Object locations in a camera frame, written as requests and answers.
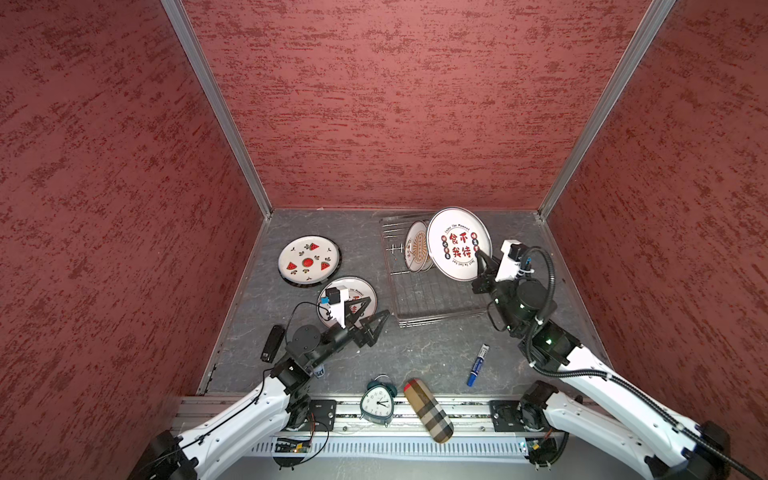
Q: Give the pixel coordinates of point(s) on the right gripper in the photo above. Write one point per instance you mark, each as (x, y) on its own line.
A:
(484, 280)

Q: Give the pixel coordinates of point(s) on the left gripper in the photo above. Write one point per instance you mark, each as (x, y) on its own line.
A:
(364, 336)

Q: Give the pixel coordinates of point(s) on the white plate red dots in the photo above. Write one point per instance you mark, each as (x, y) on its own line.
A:
(454, 237)

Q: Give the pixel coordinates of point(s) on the white plate red text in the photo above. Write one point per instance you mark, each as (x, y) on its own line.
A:
(357, 288)

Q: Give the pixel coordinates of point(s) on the watermelon pattern plate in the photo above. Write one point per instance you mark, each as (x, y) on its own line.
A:
(308, 259)

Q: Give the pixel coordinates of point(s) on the dark striped rim plate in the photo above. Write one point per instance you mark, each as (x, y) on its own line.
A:
(288, 279)

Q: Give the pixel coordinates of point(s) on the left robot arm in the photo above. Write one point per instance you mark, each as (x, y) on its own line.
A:
(281, 400)

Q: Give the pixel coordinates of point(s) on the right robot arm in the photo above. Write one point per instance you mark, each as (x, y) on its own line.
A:
(579, 394)

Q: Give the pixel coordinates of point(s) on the small sunburst plate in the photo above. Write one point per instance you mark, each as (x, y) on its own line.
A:
(416, 251)

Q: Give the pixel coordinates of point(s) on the teal alarm clock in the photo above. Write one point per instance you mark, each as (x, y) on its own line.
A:
(378, 402)

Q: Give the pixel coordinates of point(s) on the black rectangular block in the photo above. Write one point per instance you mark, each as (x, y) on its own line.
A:
(272, 343)

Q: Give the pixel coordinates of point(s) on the blue marker pen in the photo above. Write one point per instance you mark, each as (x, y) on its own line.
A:
(477, 365)

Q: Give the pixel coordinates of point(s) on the plaid cylindrical case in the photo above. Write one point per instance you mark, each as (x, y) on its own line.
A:
(430, 412)

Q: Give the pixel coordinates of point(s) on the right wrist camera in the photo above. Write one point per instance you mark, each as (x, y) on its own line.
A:
(514, 264)

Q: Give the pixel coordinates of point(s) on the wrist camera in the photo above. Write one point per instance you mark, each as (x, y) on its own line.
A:
(332, 306)
(514, 264)

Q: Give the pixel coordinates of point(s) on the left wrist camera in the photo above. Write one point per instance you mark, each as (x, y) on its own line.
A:
(332, 306)

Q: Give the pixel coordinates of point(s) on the wire dish rack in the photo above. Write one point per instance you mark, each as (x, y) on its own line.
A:
(425, 297)

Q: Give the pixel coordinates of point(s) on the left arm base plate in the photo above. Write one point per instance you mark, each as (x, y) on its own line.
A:
(321, 415)

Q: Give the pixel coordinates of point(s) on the aluminium front rail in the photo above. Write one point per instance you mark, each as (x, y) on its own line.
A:
(470, 415)

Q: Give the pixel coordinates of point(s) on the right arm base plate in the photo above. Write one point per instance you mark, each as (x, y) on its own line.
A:
(507, 415)

